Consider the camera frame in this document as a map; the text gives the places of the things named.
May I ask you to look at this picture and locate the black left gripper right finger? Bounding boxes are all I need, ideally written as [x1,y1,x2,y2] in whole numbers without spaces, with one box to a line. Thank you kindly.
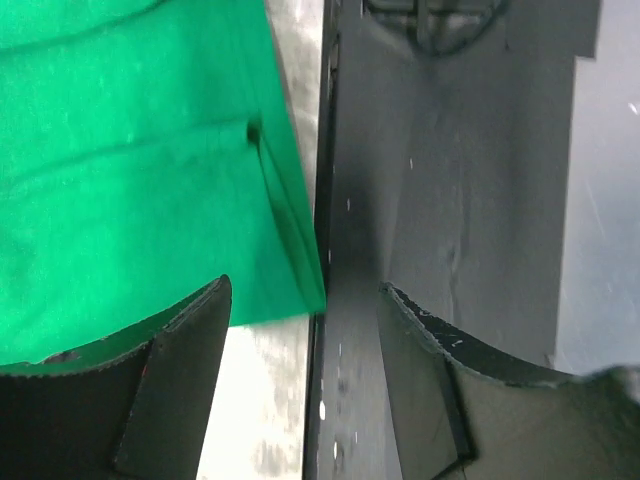
[377,283,639,479]

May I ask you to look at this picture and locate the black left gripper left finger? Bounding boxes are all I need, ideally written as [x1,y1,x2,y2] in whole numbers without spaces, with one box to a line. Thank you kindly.
[1,277,232,479]

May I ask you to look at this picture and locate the green t shirt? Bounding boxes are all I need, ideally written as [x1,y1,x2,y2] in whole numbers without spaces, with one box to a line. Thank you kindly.
[1,1,326,372]

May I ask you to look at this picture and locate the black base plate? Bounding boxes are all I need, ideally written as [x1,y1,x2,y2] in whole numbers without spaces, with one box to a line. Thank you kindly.
[303,1,600,479]

